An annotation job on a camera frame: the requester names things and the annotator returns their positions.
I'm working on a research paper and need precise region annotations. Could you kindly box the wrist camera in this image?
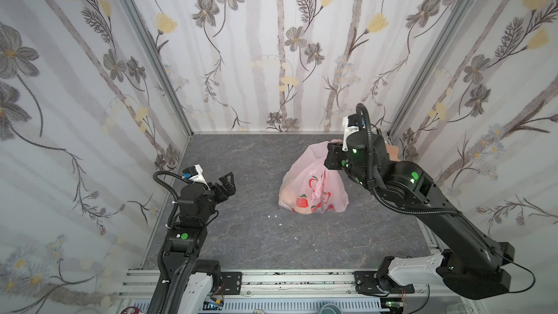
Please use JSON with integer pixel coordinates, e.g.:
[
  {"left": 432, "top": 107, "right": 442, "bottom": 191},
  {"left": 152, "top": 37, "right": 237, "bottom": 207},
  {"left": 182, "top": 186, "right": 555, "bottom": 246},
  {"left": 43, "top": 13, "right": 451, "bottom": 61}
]
[
  {"left": 182, "top": 164, "right": 207, "bottom": 185},
  {"left": 342, "top": 114, "right": 366, "bottom": 153}
]

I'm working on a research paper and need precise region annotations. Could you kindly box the pink scalloped bowl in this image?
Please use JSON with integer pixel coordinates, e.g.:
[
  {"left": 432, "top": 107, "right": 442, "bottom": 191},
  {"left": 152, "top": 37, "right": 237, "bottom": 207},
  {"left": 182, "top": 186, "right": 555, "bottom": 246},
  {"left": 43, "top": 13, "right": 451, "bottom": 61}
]
[{"left": 384, "top": 141, "right": 400, "bottom": 161}]

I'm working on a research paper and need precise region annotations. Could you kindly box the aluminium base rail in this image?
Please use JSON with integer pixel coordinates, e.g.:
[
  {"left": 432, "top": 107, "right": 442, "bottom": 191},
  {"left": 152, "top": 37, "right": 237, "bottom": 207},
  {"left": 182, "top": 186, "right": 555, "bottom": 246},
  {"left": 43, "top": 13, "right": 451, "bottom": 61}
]
[{"left": 115, "top": 267, "right": 487, "bottom": 314}]

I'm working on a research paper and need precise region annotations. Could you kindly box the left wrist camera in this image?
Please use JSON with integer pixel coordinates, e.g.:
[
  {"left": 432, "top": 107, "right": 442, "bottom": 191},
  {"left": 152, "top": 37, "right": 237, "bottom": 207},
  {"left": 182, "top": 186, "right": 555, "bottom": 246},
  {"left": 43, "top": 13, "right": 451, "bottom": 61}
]
[{"left": 182, "top": 164, "right": 207, "bottom": 185}]

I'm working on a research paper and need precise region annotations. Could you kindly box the pink plastic bag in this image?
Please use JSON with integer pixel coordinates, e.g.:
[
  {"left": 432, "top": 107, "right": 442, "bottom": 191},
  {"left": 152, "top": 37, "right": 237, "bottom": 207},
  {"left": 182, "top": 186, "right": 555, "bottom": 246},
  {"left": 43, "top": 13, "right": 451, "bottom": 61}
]
[{"left": 278, "top": 141, "right": 349, "bottom": 215}]

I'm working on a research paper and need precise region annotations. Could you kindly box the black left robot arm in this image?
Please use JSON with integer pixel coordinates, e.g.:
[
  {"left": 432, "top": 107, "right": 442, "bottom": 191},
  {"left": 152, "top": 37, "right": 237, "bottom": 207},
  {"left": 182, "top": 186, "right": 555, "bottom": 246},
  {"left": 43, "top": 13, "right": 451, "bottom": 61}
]
[{"left": 147, "top": 165, "right": 242, "bottom": 313}]

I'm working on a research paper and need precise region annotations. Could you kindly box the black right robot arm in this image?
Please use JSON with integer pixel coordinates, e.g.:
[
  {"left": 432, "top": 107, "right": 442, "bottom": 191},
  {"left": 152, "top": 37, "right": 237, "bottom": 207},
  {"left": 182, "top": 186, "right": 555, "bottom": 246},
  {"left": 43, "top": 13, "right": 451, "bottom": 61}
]
[{"left": 324, "top": 103, "right": 514, "bottom": 300}]

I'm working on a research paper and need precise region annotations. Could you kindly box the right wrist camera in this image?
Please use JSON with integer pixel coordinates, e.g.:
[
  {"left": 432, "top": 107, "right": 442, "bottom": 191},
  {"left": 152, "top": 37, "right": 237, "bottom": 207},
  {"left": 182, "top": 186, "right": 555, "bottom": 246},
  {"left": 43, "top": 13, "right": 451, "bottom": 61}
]
[{"left": 342, "top": 114, "right": 366, "bottom": 153}]

